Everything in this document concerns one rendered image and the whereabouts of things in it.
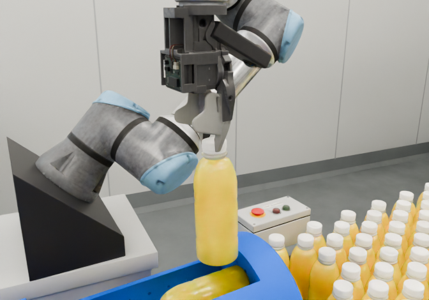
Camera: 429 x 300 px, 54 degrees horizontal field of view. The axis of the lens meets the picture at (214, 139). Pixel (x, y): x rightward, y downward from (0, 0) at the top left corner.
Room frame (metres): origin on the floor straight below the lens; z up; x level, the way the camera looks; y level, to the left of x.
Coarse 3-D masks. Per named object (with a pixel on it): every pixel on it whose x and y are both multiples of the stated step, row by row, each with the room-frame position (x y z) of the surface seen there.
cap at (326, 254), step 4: (320, 248) 0.86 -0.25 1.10; (324, 248) 0.86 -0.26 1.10; (328, 248) 0.86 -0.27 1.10; (332, 248) 0.86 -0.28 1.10; (320, 252) 0.85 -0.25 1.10; (324, 252) 0.85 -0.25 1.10; (328, 252) 0.85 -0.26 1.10; (332, 252) 0.85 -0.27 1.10; (320, 256) 0.84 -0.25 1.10; (324, 256) 0.84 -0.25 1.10; (328, 256) 0.83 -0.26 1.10; (332, 256) 0.84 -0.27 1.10; (324, 260) 0.84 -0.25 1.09; (328, 260) 0.84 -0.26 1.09; (332, 260) 0.84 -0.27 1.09
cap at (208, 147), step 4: (204, 140) 0.62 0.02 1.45; (208, 140) 0.63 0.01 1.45; (212, 140) 0.62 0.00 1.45; (204, 144) 0.62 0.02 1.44; (208, 144) 0.61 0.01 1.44; (212, 144) 0.61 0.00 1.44; (224, 144) 0.62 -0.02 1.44; (204, 148) 0.62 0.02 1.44; (208, 148) 0.61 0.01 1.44; (212, 148) 0.61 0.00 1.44; (224, 148) 0.62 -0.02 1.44; (204, 152) 0.62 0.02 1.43; (208, 152) 0.61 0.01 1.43; (212, 152) 0.61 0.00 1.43; (220, 152) 0.61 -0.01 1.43; (224, 152) 0.62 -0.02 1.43
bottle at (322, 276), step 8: (320, 264) 0.84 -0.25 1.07; (328, 264) 0.83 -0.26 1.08; (336, 264) 0.85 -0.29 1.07; (312, 272) 0.85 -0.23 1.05; (320, 272) 0.83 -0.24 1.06; (328, 272) 0.83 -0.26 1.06; (336, 272) 0.83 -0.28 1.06; (312, 280) 0.84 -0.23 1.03; (320, 280) 0.82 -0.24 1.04; (328, 280) 0.82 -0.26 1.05; (312, 288) 0.84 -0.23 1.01; (320, 288) 0.82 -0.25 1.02; (328, 288) 0.82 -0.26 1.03; (312, 296) 0.84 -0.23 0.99; (320, 296) 0.82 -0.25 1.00; (328, 296) 0.82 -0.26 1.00
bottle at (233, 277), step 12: (204, 276) 0.70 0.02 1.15; (216, 276) 0.69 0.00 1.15; (228, 276) 0.70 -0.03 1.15; (240, 276) 0.70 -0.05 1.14; (180, 288) 0.66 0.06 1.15; (192, 288) 0.66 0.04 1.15; (204, 288) 0.66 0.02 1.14; (216, 288) 0.67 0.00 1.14; (228, 288) 0.68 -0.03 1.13; (240, 288) 0.69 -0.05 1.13
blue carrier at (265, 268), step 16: (240, 240) 0.68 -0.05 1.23; (256, 240) 0.68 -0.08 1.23; (240, 256) 0.74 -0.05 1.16; (256, 256) 0.64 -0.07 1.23; (272, 256) 0.64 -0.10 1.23; (176, 272) 0.74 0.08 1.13; (192, 272) 0.76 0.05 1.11; (208, 272) 0.78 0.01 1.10; (256, 272) 0.60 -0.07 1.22; (272, 272) 0.61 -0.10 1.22; (288, 272) 0.62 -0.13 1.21; (128, 288) 0.69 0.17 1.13; (144, 288) 0.71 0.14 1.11; (160, 288) 0.73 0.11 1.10; (256, 288) 0.58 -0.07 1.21; (272, 288) 0.59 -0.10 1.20; (288, 288) 0.60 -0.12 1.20
